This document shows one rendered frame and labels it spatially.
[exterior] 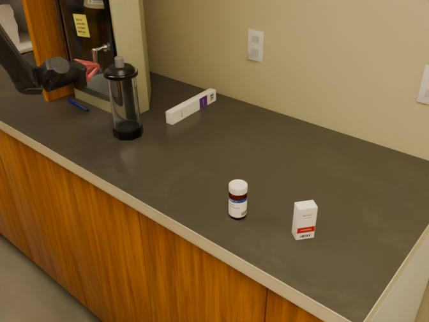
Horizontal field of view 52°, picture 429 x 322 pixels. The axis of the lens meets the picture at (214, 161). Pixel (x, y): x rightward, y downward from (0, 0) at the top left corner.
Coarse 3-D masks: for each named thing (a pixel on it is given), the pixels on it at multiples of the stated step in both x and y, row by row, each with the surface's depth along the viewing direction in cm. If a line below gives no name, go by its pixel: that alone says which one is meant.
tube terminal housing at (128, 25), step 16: (112, 0) 139; (128, 0) 144; (112, 16) 141; (128, 16) 146; (128, 32) 148; (144, 32) 166; (128, 48) 150; (144, 48) 162; (144, 64) 158; (144, 80) 161; (80, 96) 175; (144, 96) 164
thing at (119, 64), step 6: (120, 60) 137; (114, 66) 139; (120, 66) 138; (126, 66) 139; (132, 66) 139; (108, 72) 137; (114, 72) 136; (120, 72) 136; (126, 72) 136; (132, 72) 138
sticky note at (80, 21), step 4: (76, 16) 153; (80, 16) 151; (84, 16) 149; (76, 20) 154; (80, 20) 152; (84, 20) 151; (76, 24) 155; (80, 24) 153; (84, 24) 151; (76, 28) 156; (80, 28) 154; (84, 28) 152; (80, 32) 155; (84, 32) 153; (88, 32) 152; (84, 36) 154; (88, 36) 153
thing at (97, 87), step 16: (64, 0) 153; (80, 0) 147; (96, 0) 142; (64, 16) 157; (96, 16) 145; (64, 32) 162; (96, 32) 149; (112, 32) 144; (80, 48) 159; (96, 48) 153; (112, 48) 147; (96, 80) 161; (96, 96) 165
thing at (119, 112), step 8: (104, 72) 138; (136, 72) 138; (112, 80) 136; (120, 80) 136; (128, 80) 138; (136, 80) 142; (112, 88) 138; (120, 88) 138; (128, 88) 139; (136, 88) 142; (112, 96) 140; (120, 96) 139; (128, 96) 140; (136, 96) 143; (112, 104) 142; (120, 104) 141; (128, 104) 141; (136, 104) 144; (112, 112) 144; (120, 112) 142; (128, 112) 143; (136, 112) 145; (120, 120) 144; (128, 120) 144; (136, 120) 146; (120, 128) 146; (128, 128) 145; (136, 128) 147
